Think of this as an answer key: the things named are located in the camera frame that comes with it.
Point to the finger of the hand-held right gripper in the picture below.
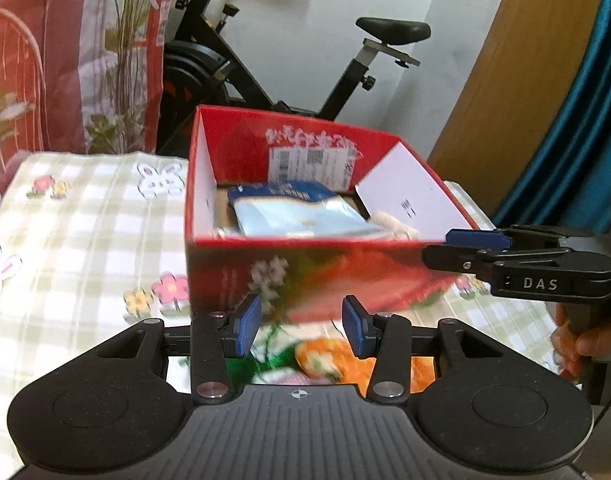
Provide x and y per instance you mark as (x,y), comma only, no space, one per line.
(478,238)
(450,257)

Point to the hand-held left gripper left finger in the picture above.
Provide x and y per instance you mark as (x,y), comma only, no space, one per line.
(248,327)

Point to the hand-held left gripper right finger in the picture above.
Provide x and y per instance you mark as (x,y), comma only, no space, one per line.
(354,327)

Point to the red cardboard box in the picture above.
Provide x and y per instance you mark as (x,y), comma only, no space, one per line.
(310,270)

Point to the blue and white soft packet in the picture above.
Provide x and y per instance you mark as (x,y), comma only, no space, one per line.
(295,210)

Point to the person's right hand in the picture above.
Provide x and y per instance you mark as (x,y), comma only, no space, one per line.
(564,345)

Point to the teal curtain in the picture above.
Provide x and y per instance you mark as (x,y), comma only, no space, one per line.
(575,150)

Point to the wooden door panel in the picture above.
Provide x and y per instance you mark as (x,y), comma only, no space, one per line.
(515,70)

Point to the black exercise bike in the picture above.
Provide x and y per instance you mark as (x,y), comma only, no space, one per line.
(220,60)

